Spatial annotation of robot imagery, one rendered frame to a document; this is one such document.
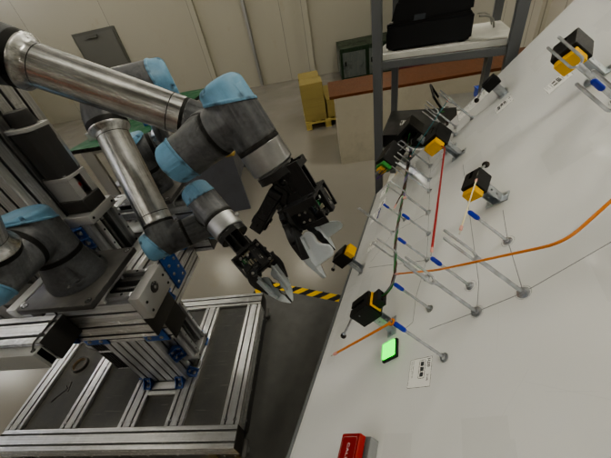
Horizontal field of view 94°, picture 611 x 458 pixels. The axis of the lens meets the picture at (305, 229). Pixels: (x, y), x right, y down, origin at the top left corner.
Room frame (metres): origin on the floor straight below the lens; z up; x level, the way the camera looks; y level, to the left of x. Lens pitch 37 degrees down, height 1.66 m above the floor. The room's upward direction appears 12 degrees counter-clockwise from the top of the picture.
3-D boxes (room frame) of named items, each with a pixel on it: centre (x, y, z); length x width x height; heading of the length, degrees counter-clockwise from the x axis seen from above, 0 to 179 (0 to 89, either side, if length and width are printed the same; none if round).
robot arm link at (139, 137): (1.15, 0.58, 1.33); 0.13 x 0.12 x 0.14; 113
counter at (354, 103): (3.55, -1.83, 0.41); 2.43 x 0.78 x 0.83; 81
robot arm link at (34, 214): (0.65, 0.67, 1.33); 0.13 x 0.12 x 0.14; 175
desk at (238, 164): (3.37, 0.81, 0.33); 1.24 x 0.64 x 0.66; 177
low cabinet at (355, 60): (8.24, -2.74, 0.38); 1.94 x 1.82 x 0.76; 81
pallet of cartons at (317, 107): (5.42, -0.81, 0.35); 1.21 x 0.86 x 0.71; 171
